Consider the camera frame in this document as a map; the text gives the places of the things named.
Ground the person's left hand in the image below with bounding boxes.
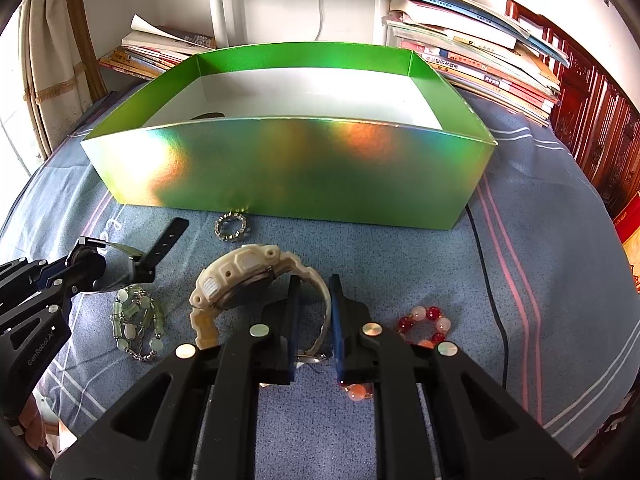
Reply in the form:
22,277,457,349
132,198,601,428
15,405,63,456

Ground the red yellow bag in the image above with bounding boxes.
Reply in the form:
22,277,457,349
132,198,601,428
612,210,640,296

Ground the silver bead bracelet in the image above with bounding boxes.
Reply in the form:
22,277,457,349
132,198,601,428
214,212,251,243

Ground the jade green bracelet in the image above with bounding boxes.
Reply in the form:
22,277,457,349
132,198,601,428
110,284,167,363

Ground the blue striped bedsheet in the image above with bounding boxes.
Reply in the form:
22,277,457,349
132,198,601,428
0,80,640,461

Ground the slanted stack of books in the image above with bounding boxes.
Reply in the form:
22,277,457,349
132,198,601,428
97,14,218,81

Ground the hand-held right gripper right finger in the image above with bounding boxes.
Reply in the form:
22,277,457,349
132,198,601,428
327,274,581,480

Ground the cream wrist watch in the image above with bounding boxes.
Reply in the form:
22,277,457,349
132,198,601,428
187,244,335,363

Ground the red wooden headboard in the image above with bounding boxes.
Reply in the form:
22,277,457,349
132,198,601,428
505,0,640,221

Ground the red bead bracelet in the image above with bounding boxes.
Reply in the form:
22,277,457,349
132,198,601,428
340,305,453,403

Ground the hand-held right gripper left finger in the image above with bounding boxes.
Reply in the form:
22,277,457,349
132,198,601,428
50,274,303,480

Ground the black cable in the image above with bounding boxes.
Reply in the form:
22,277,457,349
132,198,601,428
465,205,511,386

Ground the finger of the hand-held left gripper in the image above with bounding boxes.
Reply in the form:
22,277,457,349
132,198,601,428
0,242,108,333
0,256,68,293

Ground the tall stack of books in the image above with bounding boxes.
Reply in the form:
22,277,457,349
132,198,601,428
337,0,571,128

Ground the green cardboard box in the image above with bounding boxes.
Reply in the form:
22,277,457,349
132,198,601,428
80,44,498,232

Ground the white desk shelf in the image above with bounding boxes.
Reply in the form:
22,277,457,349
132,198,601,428
130,0,451,53

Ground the black wrist watch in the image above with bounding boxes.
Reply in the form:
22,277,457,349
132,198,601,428
67,217,190,295

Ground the beige curtain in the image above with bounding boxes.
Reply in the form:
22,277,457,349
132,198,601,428
17,0,108,161

